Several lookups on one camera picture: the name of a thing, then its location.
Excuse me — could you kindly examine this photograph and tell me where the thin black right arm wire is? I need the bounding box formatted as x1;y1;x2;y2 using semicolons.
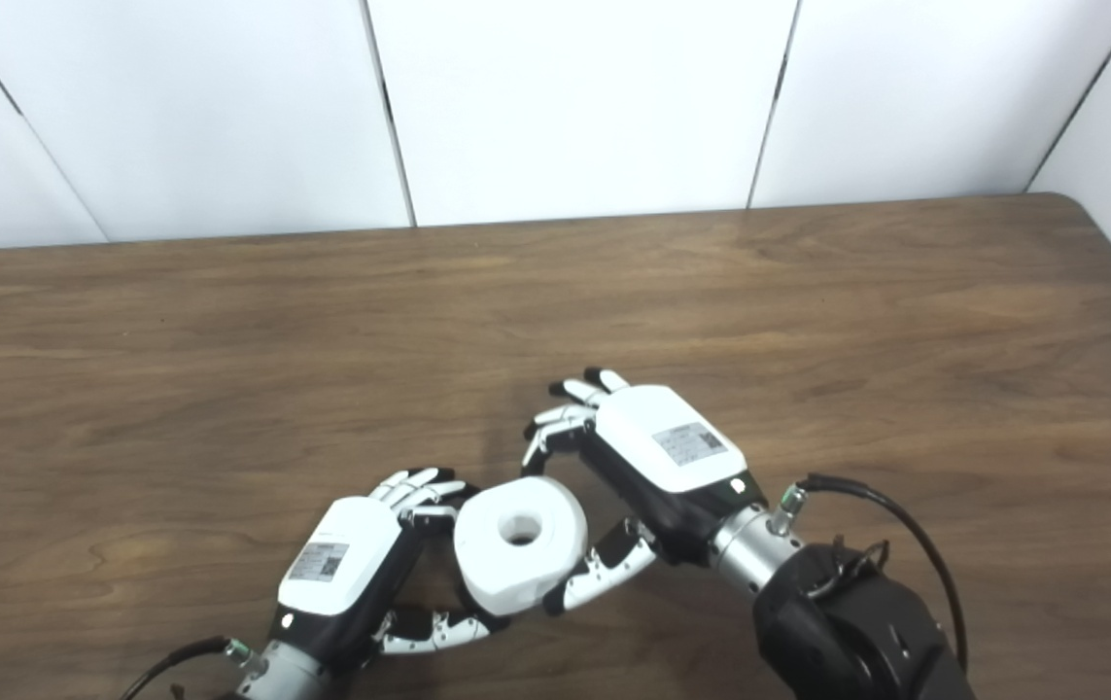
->
806;537;892;596

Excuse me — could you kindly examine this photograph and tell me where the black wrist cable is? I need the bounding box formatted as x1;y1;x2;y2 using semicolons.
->
118;636;255;700
774;473;969;674

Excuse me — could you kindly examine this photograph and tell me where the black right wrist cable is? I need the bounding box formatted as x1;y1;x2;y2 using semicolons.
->
774;473;969;674

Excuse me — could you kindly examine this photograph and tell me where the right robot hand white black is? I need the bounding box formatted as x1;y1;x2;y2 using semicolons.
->
521;367;770;615

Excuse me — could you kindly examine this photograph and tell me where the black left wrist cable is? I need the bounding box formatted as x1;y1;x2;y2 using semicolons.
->
118;636;255;700

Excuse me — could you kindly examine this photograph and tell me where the round white plastic piece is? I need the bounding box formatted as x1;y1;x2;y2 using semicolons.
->
453;476;590;618

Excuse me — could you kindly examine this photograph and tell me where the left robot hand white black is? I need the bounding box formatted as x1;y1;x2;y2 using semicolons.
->
268;469;512;672

